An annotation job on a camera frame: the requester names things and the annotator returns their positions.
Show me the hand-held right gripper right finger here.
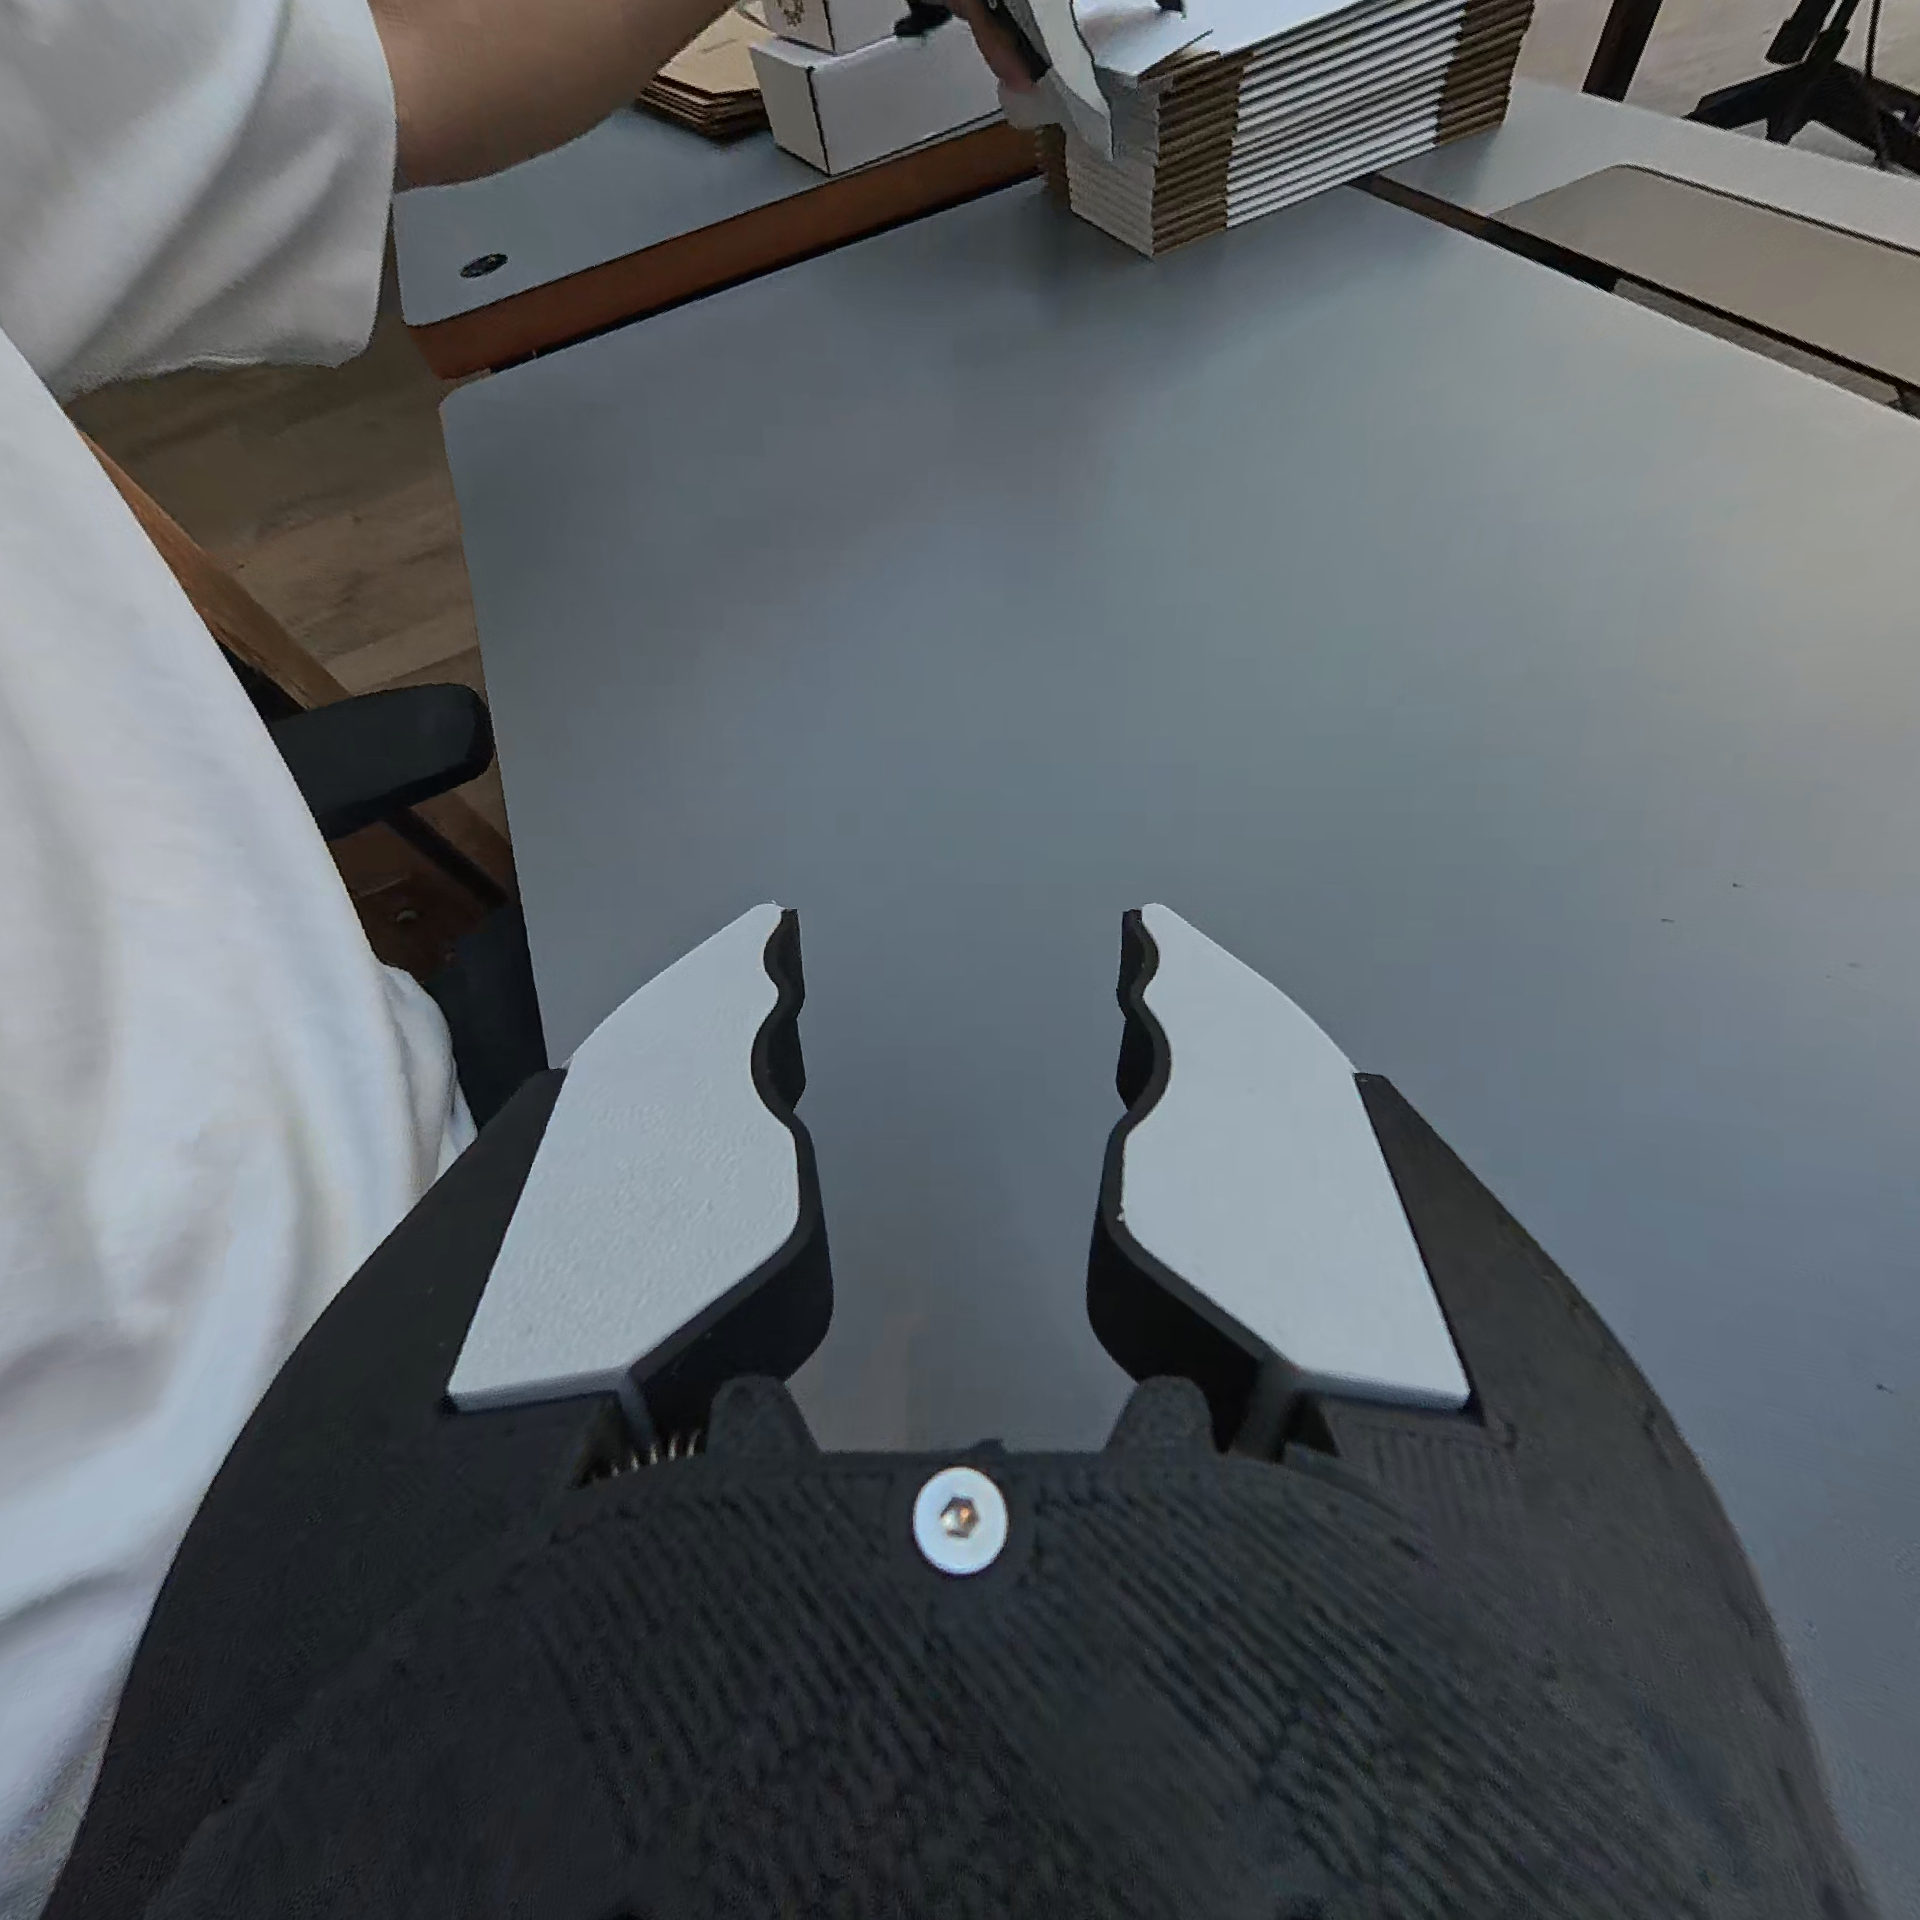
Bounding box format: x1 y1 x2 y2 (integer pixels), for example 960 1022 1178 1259
1085 900 1475 1454

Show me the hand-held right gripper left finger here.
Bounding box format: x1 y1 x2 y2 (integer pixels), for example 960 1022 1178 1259
449 902 837 1444

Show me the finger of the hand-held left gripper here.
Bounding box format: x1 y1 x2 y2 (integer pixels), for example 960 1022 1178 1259
972 0 1121 161

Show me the stack of cardboard sheets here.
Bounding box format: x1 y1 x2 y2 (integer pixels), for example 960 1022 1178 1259
1037 0 1536 260

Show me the person's left forearm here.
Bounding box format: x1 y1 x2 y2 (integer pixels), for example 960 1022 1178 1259
380 0 753 193

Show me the white folded cardboard box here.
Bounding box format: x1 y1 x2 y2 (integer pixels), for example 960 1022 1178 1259
748 28 1040 178

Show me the pile of brown cardboard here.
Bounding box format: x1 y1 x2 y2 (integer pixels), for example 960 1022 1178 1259
635 0 785 146

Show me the grey table with wooden edge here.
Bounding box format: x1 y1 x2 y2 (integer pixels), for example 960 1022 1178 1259
391 102 1047 381
1368 81 1920 419

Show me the black chair armrest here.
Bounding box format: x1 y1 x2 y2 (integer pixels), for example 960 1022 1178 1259
263 681 498 846

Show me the person in white shirt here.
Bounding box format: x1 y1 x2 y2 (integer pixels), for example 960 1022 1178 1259
0 0 483 1920

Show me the black tripod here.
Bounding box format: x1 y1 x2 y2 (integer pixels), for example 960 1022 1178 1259
1684 0 1920 170

